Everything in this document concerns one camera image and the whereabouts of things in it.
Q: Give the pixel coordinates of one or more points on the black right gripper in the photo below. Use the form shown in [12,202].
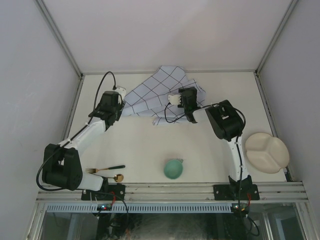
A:
[195,92]

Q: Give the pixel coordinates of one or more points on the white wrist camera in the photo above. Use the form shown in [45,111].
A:
[174,99]
[121,90]

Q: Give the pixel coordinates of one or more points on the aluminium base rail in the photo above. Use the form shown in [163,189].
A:
[269,192]

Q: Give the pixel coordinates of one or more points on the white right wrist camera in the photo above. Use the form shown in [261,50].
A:
[174,99]

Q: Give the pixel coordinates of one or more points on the gold fork green handle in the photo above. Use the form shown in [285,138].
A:
[96,170]

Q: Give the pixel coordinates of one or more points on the cream divided plate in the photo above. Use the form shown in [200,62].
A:
[267,153]

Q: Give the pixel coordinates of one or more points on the white black-grid tablecloth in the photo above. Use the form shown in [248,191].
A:
[150,98]

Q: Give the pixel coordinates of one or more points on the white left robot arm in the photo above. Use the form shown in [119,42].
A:
[62,167]

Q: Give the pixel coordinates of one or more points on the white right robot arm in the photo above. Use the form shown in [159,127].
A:
[227,123]

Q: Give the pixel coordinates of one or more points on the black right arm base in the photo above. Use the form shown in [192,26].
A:
[224,192]

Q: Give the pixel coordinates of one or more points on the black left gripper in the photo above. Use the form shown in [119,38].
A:
[119,109]

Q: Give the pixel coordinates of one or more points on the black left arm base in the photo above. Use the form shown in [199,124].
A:
[105,194]

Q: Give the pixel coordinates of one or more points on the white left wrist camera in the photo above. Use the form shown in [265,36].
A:
[121,90]

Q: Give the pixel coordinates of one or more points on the gold spoon green handle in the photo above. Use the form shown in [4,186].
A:
[118,178]

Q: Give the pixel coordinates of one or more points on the blue slotted cable duct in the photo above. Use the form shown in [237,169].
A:
[139,208]

